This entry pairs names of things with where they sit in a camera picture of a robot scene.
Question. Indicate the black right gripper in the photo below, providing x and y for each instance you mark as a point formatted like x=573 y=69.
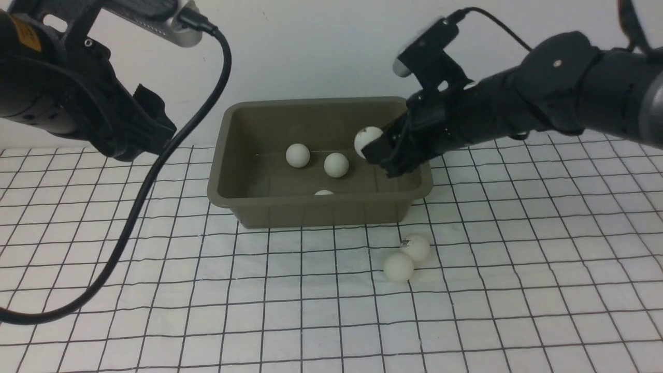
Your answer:
x=429 y=128

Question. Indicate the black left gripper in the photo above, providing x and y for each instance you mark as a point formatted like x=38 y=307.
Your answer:
x=93 y=106

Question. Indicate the white ping-pong ball marked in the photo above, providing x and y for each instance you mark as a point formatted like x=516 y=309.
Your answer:
x=364 y=137

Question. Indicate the white ping-pong ball with logo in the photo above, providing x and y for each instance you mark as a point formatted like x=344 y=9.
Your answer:
x=297 y=155

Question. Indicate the white ping-pong ball cluster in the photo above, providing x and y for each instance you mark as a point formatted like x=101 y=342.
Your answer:
x=398 y=267
x=336 y=165

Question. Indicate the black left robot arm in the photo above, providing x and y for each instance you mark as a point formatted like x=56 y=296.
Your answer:
x=28 y=79

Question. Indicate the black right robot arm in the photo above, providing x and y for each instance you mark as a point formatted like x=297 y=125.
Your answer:
x=564 y=85

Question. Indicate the olive plastic bin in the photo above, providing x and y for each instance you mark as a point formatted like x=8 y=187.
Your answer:
x=251 y=178

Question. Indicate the white grid-pattern tablecloth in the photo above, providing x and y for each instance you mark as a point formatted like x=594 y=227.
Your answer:
x=534 y=256

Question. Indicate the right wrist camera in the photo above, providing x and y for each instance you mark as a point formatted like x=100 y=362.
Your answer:
x=425 y=58

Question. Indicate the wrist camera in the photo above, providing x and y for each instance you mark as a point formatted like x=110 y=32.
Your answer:
x=425 y=58
x=178 y=22

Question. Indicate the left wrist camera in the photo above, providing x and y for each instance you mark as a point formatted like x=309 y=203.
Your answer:
x=178 y=22

